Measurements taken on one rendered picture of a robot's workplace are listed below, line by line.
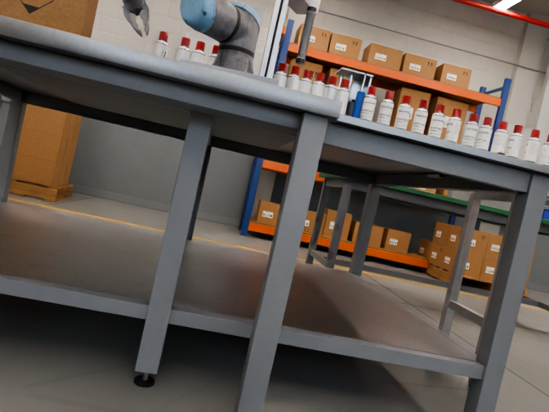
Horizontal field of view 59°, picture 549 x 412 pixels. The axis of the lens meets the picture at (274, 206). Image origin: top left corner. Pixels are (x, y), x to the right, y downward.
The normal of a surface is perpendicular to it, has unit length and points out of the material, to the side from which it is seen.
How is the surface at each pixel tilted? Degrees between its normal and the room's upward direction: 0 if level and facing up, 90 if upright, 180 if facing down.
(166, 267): 90
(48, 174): 90
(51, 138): 90
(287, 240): 90
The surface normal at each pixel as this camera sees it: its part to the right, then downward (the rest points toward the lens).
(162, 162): 0.11, 0.06
